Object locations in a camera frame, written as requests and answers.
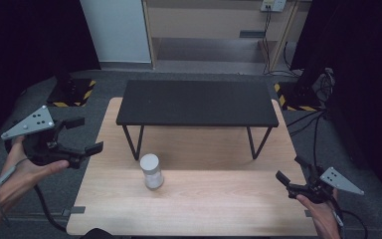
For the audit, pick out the person's left hand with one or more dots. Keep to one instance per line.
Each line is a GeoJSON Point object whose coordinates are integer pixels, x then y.
{"type": "Point", "coordinates": [23, 176]}

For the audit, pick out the person's right hand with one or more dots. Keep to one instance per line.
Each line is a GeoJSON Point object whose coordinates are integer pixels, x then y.
{"type": "Point", "coordinates": [325, 219]}

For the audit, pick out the glass jar with white lid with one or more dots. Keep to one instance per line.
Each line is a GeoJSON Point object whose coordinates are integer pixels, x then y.
{"type": "Point", "coordinates": [152, 172]}

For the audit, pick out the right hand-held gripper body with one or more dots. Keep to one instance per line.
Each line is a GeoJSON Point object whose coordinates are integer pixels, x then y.
{"type": "Point", "coordinates": [315, 191]}

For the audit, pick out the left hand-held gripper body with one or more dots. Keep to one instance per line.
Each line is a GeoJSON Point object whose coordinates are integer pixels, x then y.
{"type": "Point", "coordinates": [33, 124]}

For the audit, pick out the black low shelf table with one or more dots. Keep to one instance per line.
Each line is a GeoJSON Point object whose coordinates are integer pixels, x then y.
{"type": "Point", "coordinates": [195, 103]}

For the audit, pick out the light wooden shelf unit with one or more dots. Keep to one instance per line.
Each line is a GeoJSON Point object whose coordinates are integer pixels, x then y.
{"type": "Point", "coordinates": [205, 20]}

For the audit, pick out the dark curtain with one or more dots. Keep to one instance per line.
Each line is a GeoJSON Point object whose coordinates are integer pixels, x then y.
{"type": "Point", "coordinates": [368, 83]}
{"type": "Point", "coordinates": [20, 49]}

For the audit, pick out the grey floor tape strip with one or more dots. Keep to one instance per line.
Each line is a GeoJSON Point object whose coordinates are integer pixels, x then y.
{"type": "Point", "coordinates": [74, 210]}

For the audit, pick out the white cabinet panel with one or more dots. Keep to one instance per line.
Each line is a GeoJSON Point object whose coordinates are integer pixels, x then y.
{"type": "Point", "coordinates": [119, 30]}

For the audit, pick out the black yellow striped stand base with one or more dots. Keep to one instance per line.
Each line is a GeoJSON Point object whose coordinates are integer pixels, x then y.
{"type": "Point", "coordinates": [69, 96]}
{"type": "Point", "coordinates": [295, 98]}

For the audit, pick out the white wall power socket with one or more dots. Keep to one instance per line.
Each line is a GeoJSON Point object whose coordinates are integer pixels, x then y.
{"type": "Point", "coordinates": [273, 5]}

